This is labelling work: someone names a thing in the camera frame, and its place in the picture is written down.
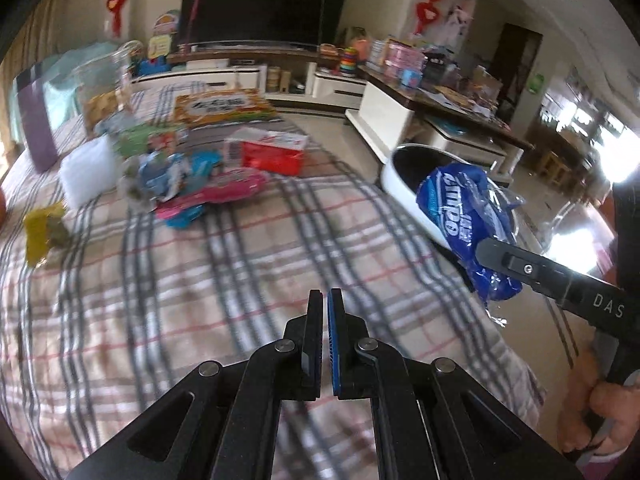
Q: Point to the clear cookie jar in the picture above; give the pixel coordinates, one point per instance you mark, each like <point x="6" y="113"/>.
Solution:
<point x="103" y="88"/>

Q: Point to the purple thermos bottle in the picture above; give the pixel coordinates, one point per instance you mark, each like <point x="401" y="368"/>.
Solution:
<point x="34" y="119"/>

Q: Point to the red white milk carton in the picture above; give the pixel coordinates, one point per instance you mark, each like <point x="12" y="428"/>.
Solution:
<point x="274" y="151"/>

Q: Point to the person's right hand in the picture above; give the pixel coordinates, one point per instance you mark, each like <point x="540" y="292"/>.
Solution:
<point x="588" y="392"/>

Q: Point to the blue plastic snack bag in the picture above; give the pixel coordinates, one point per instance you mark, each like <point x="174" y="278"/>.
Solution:
<point x="464" y="204"/>

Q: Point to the yellow foil wrapper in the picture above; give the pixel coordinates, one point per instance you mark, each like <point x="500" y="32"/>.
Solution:
<point x="45" y="230"/>

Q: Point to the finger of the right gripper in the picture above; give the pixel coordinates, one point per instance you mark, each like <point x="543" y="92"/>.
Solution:
<point x="541" y="274"/>

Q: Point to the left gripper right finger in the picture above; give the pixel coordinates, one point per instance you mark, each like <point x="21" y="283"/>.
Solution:
<point x="432" y="420"/>

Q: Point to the white tv cabinet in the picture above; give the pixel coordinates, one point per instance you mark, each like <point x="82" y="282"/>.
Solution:
<point x="292" y="79"/>

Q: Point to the printed paper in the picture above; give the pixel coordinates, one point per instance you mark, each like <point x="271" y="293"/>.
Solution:
<point x="151" y="179"/>

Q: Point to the pink toy package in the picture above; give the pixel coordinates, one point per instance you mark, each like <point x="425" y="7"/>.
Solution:
<point x="230" y="186"/>

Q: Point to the rainbow stacking ring toy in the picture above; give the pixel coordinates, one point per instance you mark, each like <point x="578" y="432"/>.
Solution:
<point x="349" y="61"/>

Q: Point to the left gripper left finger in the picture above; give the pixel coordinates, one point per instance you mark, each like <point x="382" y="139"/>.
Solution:
<point x="219" y="422"/>

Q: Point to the white foam fruit net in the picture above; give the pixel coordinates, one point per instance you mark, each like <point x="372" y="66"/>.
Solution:
<point x="88" y="171"/>

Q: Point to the dark top side cabinet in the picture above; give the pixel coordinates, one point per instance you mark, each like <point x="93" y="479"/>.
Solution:
<point x="390" y="114"/>

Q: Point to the black television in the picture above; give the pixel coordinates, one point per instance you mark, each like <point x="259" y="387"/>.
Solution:
<point x="303" y="23"/>

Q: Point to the pink storage box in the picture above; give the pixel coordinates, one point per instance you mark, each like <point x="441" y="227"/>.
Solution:
<point x="404" y="64"/>

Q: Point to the orange picture book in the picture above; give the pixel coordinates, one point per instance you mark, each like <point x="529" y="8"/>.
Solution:
<point x="222" y="106"/>

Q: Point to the white trash bin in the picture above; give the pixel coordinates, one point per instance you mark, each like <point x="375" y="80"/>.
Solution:
<point x="405" y="170"/>

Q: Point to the teal covered armchair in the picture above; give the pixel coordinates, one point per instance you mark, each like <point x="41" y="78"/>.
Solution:
<point x="58" y="85"/>

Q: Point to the plaid table cloth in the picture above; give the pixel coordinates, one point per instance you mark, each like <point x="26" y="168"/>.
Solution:
<point x="109" y="323"/>

